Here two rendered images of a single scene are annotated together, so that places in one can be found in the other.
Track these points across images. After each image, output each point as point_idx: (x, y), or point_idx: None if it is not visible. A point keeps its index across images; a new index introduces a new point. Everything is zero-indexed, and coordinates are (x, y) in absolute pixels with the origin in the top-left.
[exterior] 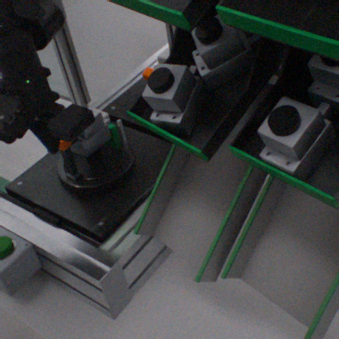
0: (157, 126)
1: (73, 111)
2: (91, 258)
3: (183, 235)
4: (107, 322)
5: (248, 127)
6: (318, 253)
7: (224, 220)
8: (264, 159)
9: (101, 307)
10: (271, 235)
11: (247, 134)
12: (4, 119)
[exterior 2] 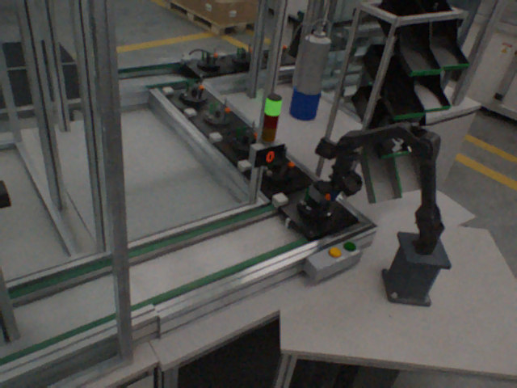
0: (395, 153)
1: (353, 172)
2: (365, 225)
3: (379, 195)
4: (371, 247)
5: None
6: (406, 171)
7: (397, 175)
8: None
9: (367, 244)
10: None
11: None
12: (355, 183)
